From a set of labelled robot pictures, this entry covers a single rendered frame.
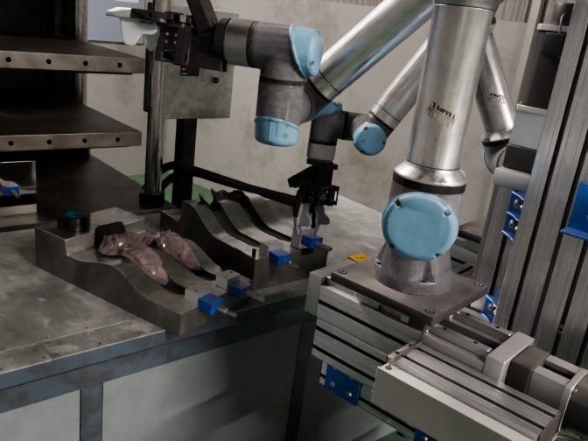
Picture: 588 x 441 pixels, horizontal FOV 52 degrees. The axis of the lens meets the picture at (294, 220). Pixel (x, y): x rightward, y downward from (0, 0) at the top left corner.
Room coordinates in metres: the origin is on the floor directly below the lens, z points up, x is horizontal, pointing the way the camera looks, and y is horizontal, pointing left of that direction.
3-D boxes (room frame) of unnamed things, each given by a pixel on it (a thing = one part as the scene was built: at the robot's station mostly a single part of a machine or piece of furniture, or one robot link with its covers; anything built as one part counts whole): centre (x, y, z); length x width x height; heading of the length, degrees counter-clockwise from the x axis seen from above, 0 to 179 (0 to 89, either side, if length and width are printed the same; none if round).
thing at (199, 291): (1.22, 0.15, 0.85); 0.13 x 0.05 x 0.05; 60
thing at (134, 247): (1.40, 0.36, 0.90); 0.26 x 0.18 x 0.08; 60
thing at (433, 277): (1.08, -0.24, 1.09); 0.15 x 0.15 x 0.10
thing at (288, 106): (1.03, 0.05, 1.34); 0.11 x 0.08 x 0.11; 166
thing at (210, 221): (1.70, 0.16, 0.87); 0.50 x 0.26 x 0.14; 42
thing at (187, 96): (2.36, 0.47, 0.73); 0.30 x 0.22 x 1.47; 132
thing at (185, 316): (1.39, 0.36, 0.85); 0.50 x 0.26 x 0.11; 60
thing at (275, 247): (1.46, 0.02, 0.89); 0.13 x 0.05 x 0.05; 42
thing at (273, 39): (1.01, 0.05, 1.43); 0.11 x 0.08 x 0.09; 76
